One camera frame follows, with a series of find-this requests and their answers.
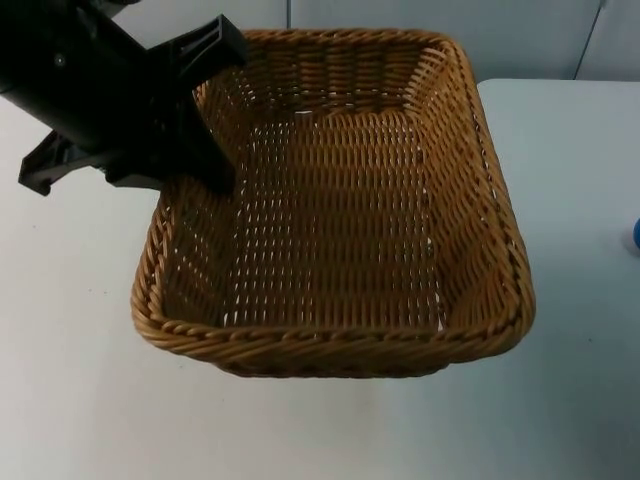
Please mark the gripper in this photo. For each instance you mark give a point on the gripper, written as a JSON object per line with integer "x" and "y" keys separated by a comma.
{"x": 125, "y": 105}

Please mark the pale brown wicker basket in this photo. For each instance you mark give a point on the pale brown wicker basket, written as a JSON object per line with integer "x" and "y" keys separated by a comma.
{"x": 330, "y": 225}

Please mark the blue ball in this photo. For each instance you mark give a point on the blue ball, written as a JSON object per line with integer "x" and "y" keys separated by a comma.
{"x": 633, "y": 227}

